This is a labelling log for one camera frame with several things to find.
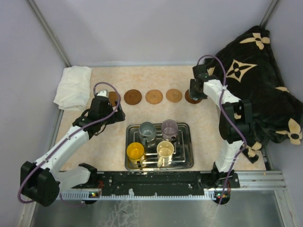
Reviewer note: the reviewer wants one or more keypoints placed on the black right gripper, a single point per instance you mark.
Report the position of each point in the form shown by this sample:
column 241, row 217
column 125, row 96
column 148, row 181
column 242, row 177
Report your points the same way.
column 192, row 94

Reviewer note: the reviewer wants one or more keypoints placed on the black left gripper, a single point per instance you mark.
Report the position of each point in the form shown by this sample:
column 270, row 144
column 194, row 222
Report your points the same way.
column 119, row 117

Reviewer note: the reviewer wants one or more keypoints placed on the dark brown wooden coaster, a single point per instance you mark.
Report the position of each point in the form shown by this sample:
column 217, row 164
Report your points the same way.
column 190, row 100

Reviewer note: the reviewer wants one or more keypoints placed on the light woven coaster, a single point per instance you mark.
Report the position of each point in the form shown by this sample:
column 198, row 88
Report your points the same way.
column 173, row 95

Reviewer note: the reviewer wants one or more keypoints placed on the reddish brown wooden coaster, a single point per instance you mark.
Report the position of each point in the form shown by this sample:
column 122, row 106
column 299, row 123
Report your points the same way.
column 133, row 97

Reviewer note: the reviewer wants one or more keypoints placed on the tan woven coaster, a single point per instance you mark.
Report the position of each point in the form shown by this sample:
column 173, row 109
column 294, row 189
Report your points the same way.
column 154, row 96

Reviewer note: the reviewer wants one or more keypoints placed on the yellow mug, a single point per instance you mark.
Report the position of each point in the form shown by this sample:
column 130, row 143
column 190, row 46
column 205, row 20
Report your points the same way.
column 136, row 153

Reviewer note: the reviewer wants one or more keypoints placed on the purple translucent cup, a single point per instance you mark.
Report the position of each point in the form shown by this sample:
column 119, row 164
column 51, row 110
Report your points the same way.
column 169, row 130

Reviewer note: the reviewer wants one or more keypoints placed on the cream mug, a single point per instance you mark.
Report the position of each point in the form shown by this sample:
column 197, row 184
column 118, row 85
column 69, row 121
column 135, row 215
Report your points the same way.
column 165, row 151

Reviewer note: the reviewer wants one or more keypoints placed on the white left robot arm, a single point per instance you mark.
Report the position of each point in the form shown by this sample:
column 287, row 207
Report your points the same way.
column 42, row 181

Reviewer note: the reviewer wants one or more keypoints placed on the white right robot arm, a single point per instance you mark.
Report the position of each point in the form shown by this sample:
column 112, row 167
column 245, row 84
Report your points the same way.
column 235, row 117

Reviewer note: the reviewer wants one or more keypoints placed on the white folded cloth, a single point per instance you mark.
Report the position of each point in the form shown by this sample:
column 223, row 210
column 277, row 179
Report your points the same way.
column 73, row 91

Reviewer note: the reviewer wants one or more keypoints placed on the black floral blanket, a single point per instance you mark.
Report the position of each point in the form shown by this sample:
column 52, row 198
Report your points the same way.
column 251, row 73

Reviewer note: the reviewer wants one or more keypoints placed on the grey mug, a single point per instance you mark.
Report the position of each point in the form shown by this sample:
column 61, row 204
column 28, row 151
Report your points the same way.
column 147, row 132

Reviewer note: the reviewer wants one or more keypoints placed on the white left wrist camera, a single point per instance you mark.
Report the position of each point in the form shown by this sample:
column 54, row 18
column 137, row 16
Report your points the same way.
column 103, row 93

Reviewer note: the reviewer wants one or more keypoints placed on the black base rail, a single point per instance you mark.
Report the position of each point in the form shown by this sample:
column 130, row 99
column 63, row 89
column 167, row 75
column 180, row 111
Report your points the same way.
column 161, row 184

